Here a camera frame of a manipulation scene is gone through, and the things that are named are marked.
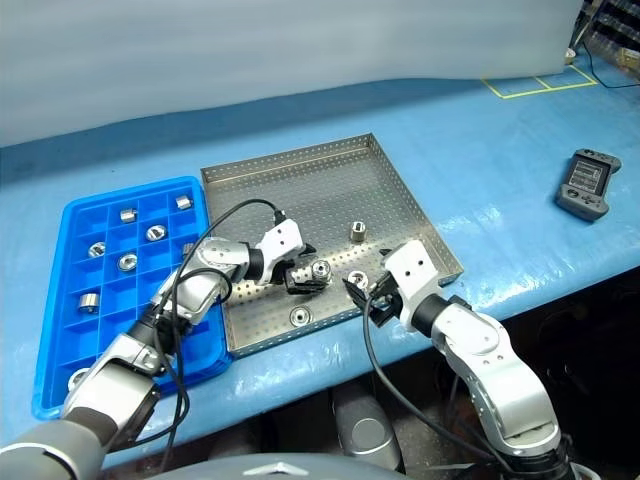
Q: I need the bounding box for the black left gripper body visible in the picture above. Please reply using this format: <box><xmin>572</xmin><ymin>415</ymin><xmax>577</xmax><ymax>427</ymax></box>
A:
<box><xmin>279</xmin><ymin>254</ymin><xmax>307</xmax><ymax>292</ymax></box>

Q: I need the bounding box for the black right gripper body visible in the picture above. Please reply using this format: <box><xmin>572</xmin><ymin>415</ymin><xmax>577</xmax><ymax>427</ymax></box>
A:
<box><xmin>368</xmin><ymin>277</ymin><xmax>401</xmax><ymax>329</ymax></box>

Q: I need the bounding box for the perforated steel tray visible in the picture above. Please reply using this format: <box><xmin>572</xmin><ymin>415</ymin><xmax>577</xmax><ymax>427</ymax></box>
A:
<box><xmin>199</xmin><ymin>132</ymin><xmax>465</xmax><ymax>359</ymax></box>

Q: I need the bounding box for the blue compartment plastic tray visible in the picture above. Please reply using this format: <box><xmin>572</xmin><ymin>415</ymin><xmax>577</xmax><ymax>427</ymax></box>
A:
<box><xmin>30</xmin><ymin>174</ymin><xmax>234</xmax><ymax>420</ymax></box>

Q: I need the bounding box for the grey rounded leg housing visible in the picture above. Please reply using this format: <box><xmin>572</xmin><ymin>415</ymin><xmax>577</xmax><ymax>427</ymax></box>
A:
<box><xmin>329</xmin><ymin>387</ymin><xmax>406</xmax><ymax>474</ymax></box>

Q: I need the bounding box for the blue foam table cover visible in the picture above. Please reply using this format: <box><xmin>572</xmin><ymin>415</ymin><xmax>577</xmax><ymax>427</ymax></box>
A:
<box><xmin>0</xmin><ymin>64</ymin><xmax>640</xmax><ymax>471</ymax></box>

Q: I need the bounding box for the grey robot torso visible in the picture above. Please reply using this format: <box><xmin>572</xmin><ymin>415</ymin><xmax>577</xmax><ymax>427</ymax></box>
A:
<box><xmin>164</xmin><ymin>452</ymin><xmax>401</xmax><ymax>480</ymax></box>

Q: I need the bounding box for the white foam backdrop sheet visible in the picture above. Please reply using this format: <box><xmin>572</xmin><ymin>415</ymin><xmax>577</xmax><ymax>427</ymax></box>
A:
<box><xmin>0</xmin><ymin>0</ymin><xmax>584</xmax><ymax>149</ymax></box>

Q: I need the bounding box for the grey handheld controller with screen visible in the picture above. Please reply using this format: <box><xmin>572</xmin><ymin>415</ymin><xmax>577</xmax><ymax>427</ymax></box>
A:
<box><xmin>554</xmin><ymin>148</ymin><xmax>624</xmax><ymax>223</ymax></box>

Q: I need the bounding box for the yellow tape floor marking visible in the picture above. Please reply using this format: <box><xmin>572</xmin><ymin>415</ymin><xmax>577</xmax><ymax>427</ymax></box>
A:
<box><xmin>482</xmin><ymin>64</ymin><xmax>599</xmax><ymax>100</ymax></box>

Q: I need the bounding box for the background storage shelf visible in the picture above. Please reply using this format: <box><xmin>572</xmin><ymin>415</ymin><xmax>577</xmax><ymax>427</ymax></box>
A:
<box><xmin>569</xmin><ymin>0</ymin><xmax>640</xmax><ymax>76</ymax></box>

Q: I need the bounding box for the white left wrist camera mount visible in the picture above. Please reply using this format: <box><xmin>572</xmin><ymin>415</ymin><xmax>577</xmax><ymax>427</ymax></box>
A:
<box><xmin>256</xmin><ymin>219</ymin><xmax>306</xmax><ymax>285</ymax></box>

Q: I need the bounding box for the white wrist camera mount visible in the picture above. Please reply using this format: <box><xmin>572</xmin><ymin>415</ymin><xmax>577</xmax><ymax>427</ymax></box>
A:
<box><xmin>382</xmin><ymin>239</ymin><xmax>441</xmax><ymax>332</ymax></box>
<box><xmin>256</xmin><ymin>219</ymin><xmax>306</xmax><ymax>285</ymax></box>

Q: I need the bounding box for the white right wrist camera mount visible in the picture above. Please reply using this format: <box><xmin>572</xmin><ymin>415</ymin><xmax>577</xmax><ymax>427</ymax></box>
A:
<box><xmin>382</xmin><ymin>239</ymin><xmax>441</xmax><ymax>332</ymax></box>

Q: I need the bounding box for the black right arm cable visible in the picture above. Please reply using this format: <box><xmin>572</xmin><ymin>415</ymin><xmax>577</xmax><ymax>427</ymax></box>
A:
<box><xmin>362</xmin><ymin>294</ymin><xmax>516</xmax><ymax>474</ymax></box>

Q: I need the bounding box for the thin black background cable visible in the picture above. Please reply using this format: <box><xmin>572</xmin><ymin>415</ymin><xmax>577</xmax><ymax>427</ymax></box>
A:
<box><xmin>582</xmin><ymin>39</ymin><xmax>640</xmax><ymax>90</ymax></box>

